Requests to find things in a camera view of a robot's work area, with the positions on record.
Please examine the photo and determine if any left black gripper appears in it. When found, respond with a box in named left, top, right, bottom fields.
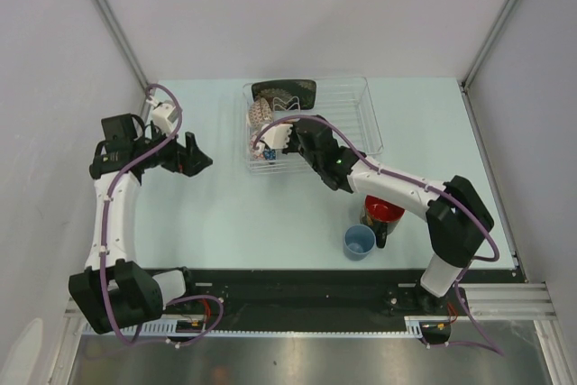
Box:
left=133, top=121, right=212, bottom=177

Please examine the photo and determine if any blue patterned bowl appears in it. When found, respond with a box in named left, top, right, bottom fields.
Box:
left=248, top=132, right=277, bottom=161

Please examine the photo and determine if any clear wire dish rack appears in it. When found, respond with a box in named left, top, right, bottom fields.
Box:
left=241, top=77, right=383, bottom=175

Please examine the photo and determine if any red-white patterned bowl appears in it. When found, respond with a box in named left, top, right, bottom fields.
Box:
left=246, top=98, right=274, bottom=130

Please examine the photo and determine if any black floral square plate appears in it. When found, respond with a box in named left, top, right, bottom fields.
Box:
left=251, top=78, right=317, bottom=111

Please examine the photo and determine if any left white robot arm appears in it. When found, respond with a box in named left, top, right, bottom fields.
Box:
left=69, top=114, right=213, bottom=335

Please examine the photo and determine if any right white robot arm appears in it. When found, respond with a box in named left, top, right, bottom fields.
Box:
left=283, top=115, right=494, bottom=314

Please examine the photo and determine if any red black mug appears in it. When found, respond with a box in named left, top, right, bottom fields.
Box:
left=360, top=196, right=405, bottom=249

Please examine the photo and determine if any light blue cup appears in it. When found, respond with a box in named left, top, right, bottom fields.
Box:
left=343, top=225, right=376, bottom=261

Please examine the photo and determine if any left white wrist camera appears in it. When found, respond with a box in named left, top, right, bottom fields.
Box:
left=146, top=96, right=179, bottom=135

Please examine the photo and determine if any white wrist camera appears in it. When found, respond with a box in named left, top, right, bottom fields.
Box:
left=252, top=123, right=293, bottom=152
left=146, top=96, right=179, bottom=135

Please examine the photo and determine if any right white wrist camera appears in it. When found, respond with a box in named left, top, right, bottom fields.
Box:
left=252, top=123, right=293, bottom=152

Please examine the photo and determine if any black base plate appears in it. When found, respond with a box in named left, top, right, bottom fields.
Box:
left=134, top=269, right=468, bottom=332

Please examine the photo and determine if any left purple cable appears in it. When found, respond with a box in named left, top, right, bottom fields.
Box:
left=101, top=83, right=225, bottom=346

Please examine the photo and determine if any purple cable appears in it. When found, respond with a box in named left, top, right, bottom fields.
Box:
left=252, top=115, right=504, bottom=355
left=101, top=83, right=225, bottom=346

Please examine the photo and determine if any grey cable duct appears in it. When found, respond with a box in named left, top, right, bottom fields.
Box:
left=139, top=316, right=452, bottom=339

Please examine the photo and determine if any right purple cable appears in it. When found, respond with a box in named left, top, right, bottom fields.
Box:
left=252, top=115, right=504, bottom=355

